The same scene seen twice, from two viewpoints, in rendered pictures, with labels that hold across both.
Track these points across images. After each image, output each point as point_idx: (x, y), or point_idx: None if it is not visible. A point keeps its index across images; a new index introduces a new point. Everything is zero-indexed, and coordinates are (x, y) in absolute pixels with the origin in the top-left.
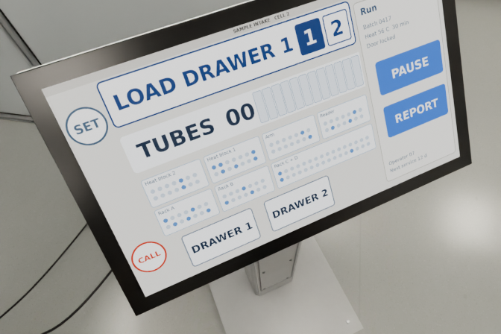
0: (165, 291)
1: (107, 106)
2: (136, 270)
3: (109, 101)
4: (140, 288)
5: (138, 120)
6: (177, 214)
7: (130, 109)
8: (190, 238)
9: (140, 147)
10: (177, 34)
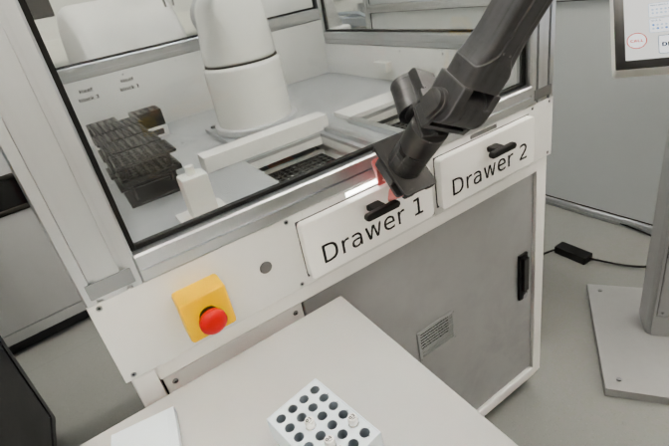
0: (637, 62)
1: None
2: (626, 45)
3: None
4: (624, 55)
5: None
6: (661, 23)
7: None
8: (663, 37)
9: None
10: None
